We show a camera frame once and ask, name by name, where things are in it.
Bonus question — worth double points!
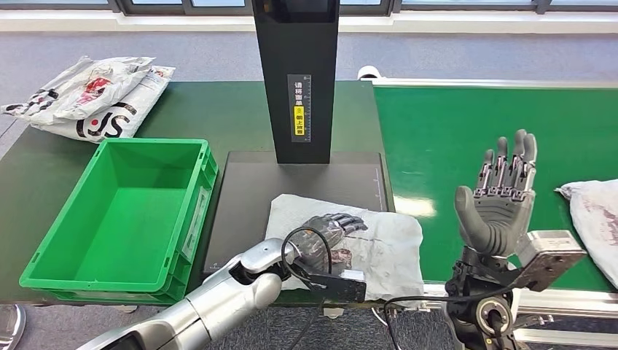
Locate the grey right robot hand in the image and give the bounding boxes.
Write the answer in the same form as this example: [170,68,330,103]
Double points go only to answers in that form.
[453,128,539,257]

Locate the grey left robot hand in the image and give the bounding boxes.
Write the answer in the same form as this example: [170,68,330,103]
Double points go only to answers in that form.
[294,213,369,271]

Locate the grey parcel bag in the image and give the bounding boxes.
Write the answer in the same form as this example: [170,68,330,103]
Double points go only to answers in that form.
[264,194,425,303]
[555,179,618,289]

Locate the green conveyor belt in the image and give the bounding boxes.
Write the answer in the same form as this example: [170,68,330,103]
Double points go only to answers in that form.
[374,85,618,293]

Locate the white parcel bag black letters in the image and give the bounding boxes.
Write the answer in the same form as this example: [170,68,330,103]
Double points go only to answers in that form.
[29,66,176,144]

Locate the white parcel bag red print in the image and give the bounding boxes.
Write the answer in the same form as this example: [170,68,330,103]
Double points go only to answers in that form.
[1,56,157,121]

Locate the black scanner column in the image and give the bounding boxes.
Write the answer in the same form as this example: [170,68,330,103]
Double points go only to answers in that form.
[251,0,341,166]

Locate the green plastic crate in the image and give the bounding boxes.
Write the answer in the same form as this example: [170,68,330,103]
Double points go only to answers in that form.
[19,139,219,306]

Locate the shiny grey curved object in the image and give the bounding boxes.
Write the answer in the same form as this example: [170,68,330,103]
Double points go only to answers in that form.
[0,304,26,350]

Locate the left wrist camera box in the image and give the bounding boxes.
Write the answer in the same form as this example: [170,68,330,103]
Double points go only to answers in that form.
[289,268,368,304]

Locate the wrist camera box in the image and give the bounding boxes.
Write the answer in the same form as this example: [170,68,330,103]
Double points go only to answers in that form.
[289,268,368,304]
[512,230,587,292]

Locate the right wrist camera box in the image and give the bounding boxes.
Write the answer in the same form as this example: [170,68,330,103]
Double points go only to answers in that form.
[512,230,587,292]

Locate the black scanner base plate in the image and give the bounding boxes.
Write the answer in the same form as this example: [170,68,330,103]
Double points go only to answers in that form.
[203,151,396,279]

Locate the white floor cable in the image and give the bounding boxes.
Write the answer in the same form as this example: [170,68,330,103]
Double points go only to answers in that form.
[370,307,402,350]

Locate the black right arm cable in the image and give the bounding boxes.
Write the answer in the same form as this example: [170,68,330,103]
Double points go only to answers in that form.
[383,284,513,350]

